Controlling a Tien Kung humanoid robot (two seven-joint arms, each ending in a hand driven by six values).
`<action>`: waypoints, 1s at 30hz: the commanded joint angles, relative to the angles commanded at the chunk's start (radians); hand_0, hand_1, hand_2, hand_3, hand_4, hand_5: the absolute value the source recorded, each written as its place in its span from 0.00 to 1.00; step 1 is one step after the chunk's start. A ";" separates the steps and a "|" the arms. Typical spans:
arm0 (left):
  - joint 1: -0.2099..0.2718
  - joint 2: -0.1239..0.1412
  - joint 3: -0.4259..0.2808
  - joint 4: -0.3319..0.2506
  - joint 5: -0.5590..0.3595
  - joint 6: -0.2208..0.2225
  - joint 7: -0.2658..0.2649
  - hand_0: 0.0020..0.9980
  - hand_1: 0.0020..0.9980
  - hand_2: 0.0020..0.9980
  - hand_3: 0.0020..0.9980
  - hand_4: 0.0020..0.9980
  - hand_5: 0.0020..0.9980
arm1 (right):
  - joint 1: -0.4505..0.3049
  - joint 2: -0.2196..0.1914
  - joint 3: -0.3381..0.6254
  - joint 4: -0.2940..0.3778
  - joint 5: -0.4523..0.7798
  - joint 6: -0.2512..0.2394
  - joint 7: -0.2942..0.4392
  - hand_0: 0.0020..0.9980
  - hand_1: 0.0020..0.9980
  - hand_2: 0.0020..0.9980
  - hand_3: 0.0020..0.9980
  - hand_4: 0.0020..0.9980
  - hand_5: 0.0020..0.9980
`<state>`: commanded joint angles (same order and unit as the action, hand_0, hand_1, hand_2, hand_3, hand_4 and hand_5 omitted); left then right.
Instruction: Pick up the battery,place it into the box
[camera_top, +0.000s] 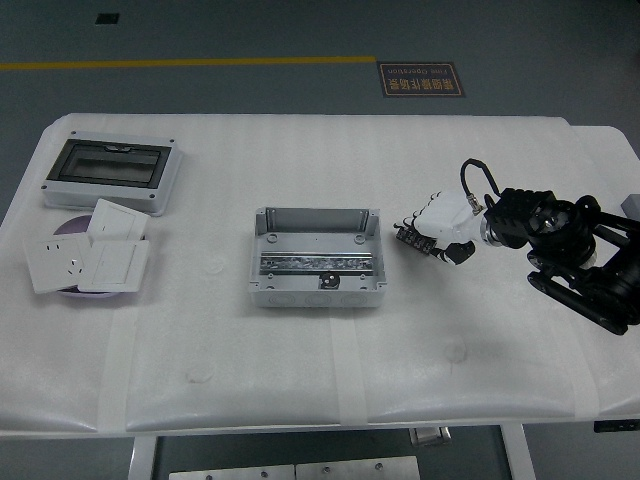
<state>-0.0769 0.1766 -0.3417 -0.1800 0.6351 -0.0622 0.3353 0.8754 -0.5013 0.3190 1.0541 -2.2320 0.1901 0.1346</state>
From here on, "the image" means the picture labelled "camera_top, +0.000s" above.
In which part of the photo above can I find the grey enclosure with clear lid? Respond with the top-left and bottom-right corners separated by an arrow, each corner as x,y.
39,130 -> 187,218

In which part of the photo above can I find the open grey junction box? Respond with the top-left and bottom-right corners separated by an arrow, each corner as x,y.
248,205 -> 389,309

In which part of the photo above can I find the brown floor sign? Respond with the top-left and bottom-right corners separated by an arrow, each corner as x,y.
377,62 -> 466,99

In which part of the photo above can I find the silver metal bracket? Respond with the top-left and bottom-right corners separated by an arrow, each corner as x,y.
409,425 -> 453,446

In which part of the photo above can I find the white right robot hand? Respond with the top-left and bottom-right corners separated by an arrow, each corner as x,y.
393,188 -> 485,267

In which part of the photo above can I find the purple round plate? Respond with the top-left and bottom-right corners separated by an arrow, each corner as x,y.
52,215 -> 149,301

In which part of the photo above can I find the white wall switch panel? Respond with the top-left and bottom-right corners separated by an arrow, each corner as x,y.
88,198 -> 150,241
78,239 -> 151,293

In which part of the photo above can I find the white foam table mat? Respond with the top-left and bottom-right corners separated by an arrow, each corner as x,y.
0,112 -> 619,434

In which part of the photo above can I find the silver metal mounting rail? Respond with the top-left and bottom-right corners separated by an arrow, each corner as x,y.
258,251 -> 376,275

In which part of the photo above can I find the white wall socket panel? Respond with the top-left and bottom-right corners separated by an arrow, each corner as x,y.
23,233 -> 94,295

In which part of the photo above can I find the grey block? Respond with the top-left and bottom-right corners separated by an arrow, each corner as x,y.
619,193 -> 640,231

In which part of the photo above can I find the white table frame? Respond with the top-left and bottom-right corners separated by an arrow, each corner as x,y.
127,424 -> 539,480

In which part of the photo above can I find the grey metal base plate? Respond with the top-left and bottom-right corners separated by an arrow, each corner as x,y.
295,457 -> 421,480
168,463 -> 296,480

